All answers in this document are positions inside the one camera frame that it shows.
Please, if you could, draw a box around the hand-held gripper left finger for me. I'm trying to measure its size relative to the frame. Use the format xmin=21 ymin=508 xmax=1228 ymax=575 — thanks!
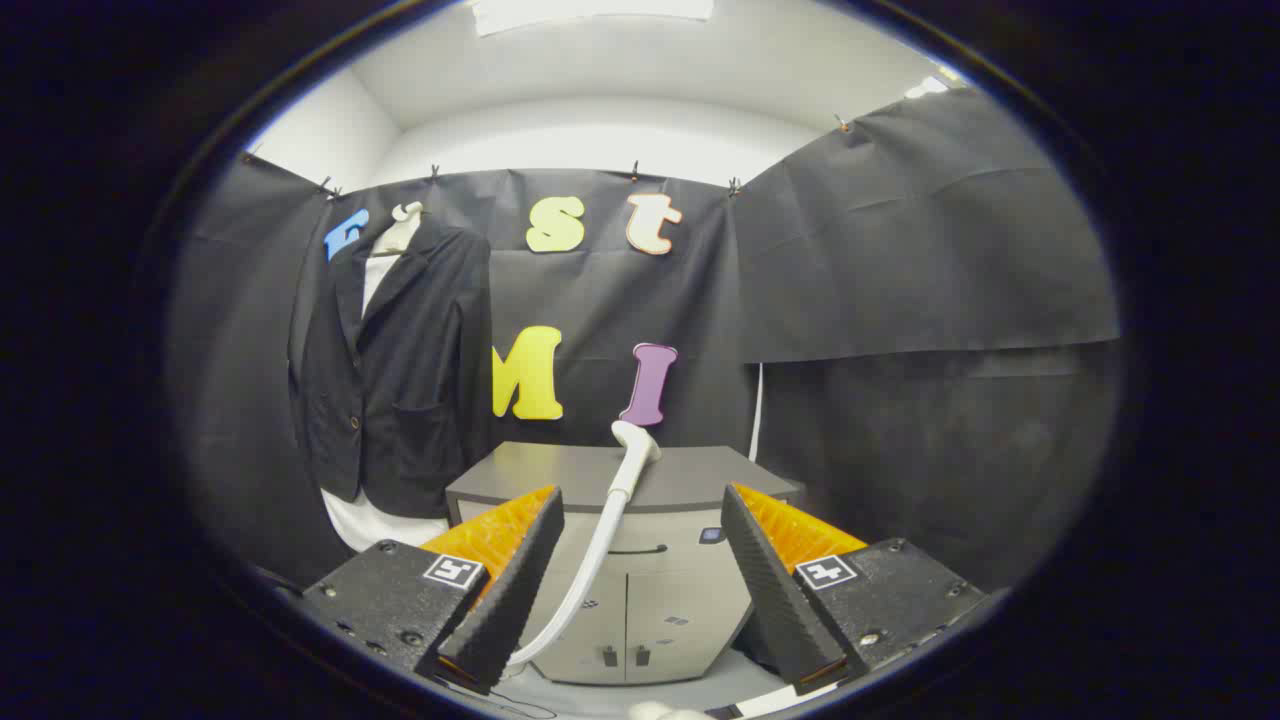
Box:
xmin=298 ymin=486 xmax=566 ymax=696

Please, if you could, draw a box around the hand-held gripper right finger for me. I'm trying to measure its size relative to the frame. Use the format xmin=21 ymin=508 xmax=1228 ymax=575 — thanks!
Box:
xmin=720 ymin=483 xmax=991 ymax=697

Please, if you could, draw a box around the white garment steamer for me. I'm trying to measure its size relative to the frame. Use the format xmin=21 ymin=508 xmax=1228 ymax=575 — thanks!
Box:
xmin=505 ymin=420 xmax=663 ymax=669

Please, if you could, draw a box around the black suit jacket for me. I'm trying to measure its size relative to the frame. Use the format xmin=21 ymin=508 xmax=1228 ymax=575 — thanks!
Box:
xmin=288 ymin=212 xmax=493 ymax=521

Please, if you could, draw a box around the grey cabinet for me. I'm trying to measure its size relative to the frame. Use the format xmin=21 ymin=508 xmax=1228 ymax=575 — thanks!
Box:
xmin=445 ymin=441 xmax=806 ymax=687

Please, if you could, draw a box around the cream mannequin neck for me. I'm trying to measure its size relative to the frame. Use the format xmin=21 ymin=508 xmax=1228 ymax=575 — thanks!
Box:
xmin=372 ymin=200 xmax=425 ymax=257

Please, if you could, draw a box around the row of small black clips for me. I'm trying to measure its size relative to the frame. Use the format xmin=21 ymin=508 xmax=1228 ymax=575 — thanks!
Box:
xmin=240 ymin=113 xmax=853 ymax=199

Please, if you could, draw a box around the large ceiling light panel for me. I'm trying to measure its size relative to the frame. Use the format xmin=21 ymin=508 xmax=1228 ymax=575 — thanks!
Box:
xmin=470 ymin=0 xmax=716 ymax=38

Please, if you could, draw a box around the thin black cable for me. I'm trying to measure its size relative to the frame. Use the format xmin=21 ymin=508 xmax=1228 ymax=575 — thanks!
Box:
xmin=440 ymin=680 xmax=557 ymax=720

